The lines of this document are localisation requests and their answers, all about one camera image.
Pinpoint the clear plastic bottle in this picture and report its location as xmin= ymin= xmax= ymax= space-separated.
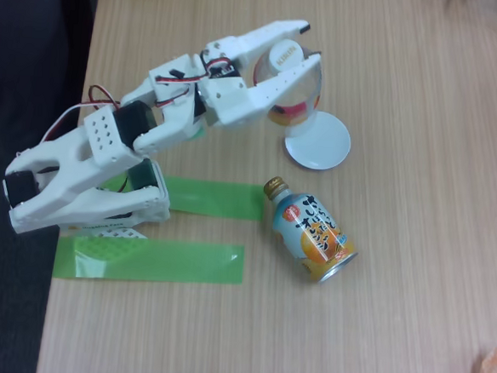
xmin=247 ymin=36 xmax=327 ymax=141

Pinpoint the orange juice bottle can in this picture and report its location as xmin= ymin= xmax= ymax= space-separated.
xmin=255 ymin=174 xmax=364 ymax=288

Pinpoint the white round plate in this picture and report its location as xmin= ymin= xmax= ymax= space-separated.
xmin=281 ymin=107 xmax=354 ymax=174

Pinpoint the short green tape strip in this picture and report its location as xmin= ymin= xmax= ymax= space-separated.
xmin=101 ymin=171 xmax=267 ymax=222

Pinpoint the long green tape strip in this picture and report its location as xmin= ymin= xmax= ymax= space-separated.
xmin=52 ymin=231 xmax=246 ymax=293

